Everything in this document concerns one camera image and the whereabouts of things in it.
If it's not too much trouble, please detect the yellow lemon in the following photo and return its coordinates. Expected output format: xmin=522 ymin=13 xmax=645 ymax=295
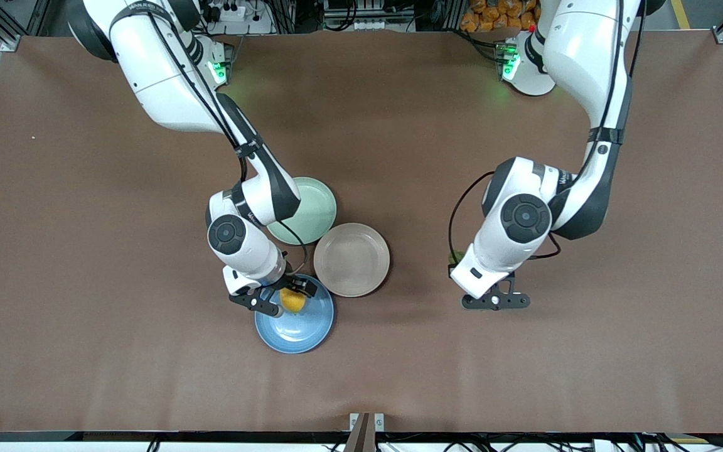
xmin=279 ymin=287 xmax=308 ymax=314

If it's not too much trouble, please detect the blue round plate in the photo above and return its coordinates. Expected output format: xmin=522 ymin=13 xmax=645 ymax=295
xmin=255 ymin=274 xmax=336 ymax=354

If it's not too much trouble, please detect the beige round plate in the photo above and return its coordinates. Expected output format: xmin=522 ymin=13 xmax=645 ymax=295
xmin=313 ymin=223 xmax=391 ymax=298

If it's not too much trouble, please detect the pale green round plate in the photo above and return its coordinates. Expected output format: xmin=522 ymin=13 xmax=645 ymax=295
xmin=265 ymin=177 xmax=338 ymax=246

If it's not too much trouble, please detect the brown table cover mat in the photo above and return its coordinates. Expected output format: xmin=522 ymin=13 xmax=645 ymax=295
xmin=0 ymin=30 xmax=723 ymax=434

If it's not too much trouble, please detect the orange packaged items pile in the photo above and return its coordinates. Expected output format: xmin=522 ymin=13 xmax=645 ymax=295
xmin=460 ymin=0 xmax=541 ymax=32

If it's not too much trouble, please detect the metal electronics rack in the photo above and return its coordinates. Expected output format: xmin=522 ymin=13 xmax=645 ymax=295
xmin=323 ymin=0 xmax=419 ymax=32

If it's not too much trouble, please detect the white power strip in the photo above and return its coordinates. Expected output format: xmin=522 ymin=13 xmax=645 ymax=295
xmin=203 ymin=0 xmax=274 ymax=35

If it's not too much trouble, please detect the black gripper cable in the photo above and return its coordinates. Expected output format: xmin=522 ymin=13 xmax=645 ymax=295
xmin=448 ymin=0 xmax=648 ymax=267
xmin=148 ymin=0 xmax=309 ymax=278

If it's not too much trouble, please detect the metal clamp bracket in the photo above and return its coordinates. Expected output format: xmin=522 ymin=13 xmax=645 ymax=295
xmin=344 ymin=412 xmax=385 ymax=452

